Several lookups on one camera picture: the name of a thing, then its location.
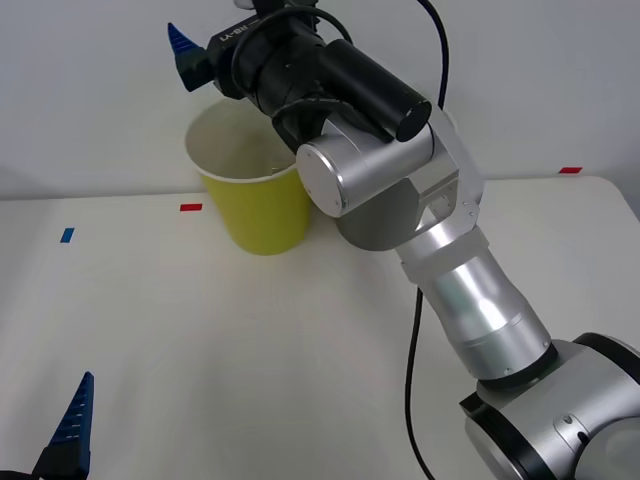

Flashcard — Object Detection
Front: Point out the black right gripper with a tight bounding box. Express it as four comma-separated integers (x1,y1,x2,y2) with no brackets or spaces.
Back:
166,13,274,102

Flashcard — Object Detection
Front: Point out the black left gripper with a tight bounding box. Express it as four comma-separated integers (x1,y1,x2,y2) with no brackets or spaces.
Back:
0,370,95,480

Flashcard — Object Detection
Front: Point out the yellow-green plastic waste bin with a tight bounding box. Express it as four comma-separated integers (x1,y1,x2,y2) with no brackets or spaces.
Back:
183,99,314,257

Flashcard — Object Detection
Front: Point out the grey plastic waste bin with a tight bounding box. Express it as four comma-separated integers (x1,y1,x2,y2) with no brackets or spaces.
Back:
333,185,429,253

